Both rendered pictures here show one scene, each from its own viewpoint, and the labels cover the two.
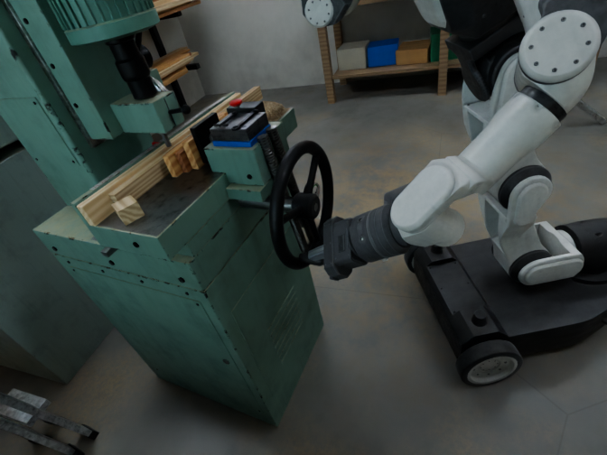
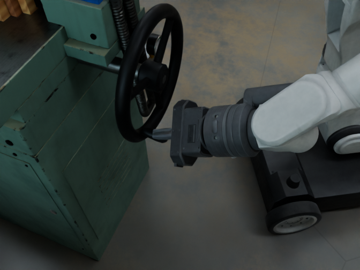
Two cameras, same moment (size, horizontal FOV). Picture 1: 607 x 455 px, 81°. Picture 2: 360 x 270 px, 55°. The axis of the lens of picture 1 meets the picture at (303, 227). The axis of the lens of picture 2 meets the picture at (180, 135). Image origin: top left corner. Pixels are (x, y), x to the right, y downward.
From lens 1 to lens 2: 14 cm
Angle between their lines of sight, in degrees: 17
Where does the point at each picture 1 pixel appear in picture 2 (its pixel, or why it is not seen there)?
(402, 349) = (219, 197)
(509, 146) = not seen: outside the picture
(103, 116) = not seen: outside the picture
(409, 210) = (273, 125)
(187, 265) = (17, 132)
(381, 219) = (240, 123)
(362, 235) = (217, 134)
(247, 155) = (94, 14)
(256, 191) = (99, 55)
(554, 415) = (335, 261)
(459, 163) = (334, 85)
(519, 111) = not seen: outside the picture
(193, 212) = (25, 75)
